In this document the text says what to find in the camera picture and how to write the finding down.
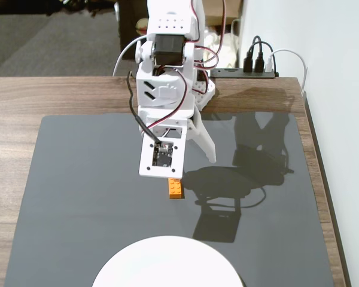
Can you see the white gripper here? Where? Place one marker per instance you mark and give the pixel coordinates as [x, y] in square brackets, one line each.
[204, 140]

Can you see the orange lego block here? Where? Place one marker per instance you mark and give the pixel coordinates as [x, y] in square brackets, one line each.
[176, 189]

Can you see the white plate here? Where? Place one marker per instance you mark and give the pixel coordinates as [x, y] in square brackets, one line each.
[167, 263]

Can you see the black usb hub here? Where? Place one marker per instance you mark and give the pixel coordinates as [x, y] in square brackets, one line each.
[242, 74]

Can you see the dark grey mat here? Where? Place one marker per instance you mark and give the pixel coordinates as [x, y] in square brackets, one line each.
[92, 194]

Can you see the yellow red small object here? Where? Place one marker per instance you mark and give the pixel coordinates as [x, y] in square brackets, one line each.
[142, 25]

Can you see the cardboard box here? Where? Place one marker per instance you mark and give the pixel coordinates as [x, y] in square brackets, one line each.
[224, 9]

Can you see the dark furniture piece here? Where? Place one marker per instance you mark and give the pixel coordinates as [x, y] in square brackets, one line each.
[128, 30]

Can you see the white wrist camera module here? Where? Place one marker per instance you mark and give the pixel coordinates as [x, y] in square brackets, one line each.
[146, 161]

